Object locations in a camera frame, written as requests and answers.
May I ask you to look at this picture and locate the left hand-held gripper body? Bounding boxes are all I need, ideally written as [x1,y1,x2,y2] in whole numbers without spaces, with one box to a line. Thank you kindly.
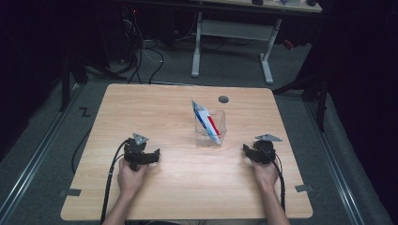
[123,132,150,172]

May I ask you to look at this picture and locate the black metal stand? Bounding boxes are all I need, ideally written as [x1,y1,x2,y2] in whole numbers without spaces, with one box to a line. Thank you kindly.
[271,59,330,133]
[58,51,90,113]

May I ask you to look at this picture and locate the clear plastic container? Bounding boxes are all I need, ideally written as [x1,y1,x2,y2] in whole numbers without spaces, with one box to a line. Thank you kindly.
[194,109,228,148]

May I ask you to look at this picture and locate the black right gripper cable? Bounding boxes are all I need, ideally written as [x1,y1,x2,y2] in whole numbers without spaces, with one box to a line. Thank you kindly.
[258,145,287,214]

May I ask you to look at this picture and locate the white red blue toothpaste tube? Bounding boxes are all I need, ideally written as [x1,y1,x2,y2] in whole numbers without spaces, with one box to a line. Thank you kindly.
[191,99,222,145]

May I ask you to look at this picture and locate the grey tape piece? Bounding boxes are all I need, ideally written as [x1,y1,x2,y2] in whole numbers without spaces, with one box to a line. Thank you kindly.
[58,187,83,198]
[294,184,314,193]

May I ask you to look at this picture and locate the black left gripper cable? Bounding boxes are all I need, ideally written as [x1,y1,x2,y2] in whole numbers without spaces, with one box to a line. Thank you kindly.
[99,139,130,225]

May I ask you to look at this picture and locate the thin black floor cable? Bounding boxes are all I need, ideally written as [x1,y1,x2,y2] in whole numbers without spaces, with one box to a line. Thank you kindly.
[70,127,94,175]

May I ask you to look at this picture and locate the bundle of black floor cables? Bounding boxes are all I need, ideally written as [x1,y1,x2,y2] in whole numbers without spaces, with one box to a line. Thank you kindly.
[118,6,165,85]

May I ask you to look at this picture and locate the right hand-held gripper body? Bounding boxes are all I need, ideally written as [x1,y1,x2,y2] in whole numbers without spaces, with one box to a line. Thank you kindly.
[252,133,283,166]

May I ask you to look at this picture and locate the metal floor rail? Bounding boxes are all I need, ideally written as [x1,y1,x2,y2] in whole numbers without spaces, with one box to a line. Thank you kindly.
[0,83,83,221]
[304,99,366,225]

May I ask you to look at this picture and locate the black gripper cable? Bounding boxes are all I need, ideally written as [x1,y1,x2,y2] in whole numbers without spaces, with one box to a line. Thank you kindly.
[99,139,130,225]
[258,145,287,214]

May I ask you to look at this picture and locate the white-legged desk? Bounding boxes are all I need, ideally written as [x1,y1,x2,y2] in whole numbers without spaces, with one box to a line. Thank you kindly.
[190,0,323,85]

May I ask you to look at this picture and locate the red object on floor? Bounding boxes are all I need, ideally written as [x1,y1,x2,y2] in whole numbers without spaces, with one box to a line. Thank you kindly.
[282,38,296,51]

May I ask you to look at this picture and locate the person's left hand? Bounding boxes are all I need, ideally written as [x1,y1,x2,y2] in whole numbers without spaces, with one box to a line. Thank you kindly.
[116,158,148,197]

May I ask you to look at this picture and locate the person's right hand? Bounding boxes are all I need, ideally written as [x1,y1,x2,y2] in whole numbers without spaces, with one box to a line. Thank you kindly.
[251,159,280,189]

